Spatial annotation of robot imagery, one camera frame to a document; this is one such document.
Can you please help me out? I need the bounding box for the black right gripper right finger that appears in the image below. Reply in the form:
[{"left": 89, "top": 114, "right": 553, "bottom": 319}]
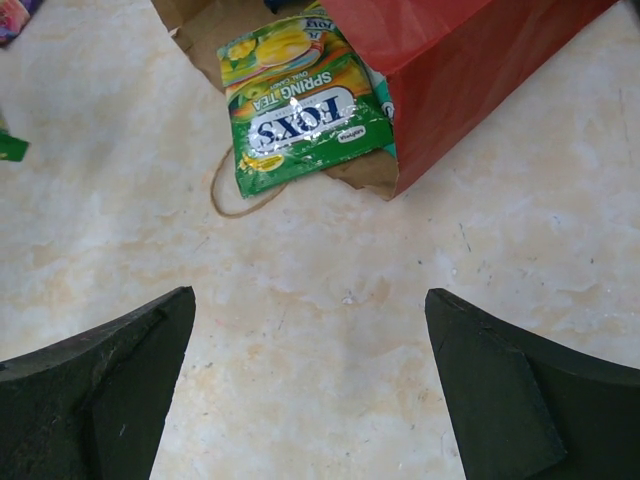
[{"left": 425, "top": 288, "right": 639, "bottom": 479}]

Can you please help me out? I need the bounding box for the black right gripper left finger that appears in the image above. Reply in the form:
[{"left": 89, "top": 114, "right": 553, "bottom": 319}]
[{"left": 1, "top": 287, "right": 196, "bottom": 479}]

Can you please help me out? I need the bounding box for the twisted paper bag handle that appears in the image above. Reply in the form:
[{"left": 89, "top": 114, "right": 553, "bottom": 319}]
[{"left": 209, "top": 146, "right": 288, "bottom": 220}]

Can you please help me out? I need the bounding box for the red paper bag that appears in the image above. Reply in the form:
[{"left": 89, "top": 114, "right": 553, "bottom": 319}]
[{"left": 155, "top": 0, "right": 608, "bottom": 199}]

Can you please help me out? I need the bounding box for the green Fox's spring tea packet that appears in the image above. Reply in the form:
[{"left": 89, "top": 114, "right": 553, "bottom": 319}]
[{"left": 217, "top": 2, "right": 393, "bottom": 198}]

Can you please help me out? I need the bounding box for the purple snack packet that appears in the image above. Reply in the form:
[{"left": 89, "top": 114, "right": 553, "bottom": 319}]
[{"left": 0, "top": 0, "right": 31, "bottom": 48}]

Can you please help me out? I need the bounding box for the teal Fox's candy packet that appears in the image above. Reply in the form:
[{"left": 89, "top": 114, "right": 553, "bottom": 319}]
[{"left": 368, "top": 69, "right": 395, "bottom": 121}]

